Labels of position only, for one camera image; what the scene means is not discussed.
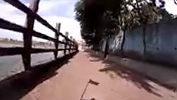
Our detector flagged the distant shore with buildings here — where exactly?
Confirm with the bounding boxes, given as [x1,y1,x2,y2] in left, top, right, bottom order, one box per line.
[0,35,57,52]

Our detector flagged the long grey concrete wall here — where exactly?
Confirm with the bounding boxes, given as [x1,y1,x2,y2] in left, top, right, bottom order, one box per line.
[97,3,177,69]

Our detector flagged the grey pavement strip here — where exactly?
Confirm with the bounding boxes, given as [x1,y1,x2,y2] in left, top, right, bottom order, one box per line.
[89,50,177,98]

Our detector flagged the row of trees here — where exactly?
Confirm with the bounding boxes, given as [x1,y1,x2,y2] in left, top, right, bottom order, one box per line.
[68,0,177,64]

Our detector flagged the grey water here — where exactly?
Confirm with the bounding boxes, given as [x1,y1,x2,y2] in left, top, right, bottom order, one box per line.
[0,40,68,64]

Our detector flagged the red paved path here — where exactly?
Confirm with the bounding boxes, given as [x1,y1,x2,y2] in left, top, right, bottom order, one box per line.
[16,41,177,100]

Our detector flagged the dark wooden rail fence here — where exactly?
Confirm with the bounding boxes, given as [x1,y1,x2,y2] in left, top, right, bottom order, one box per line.
[0,0,88,100]

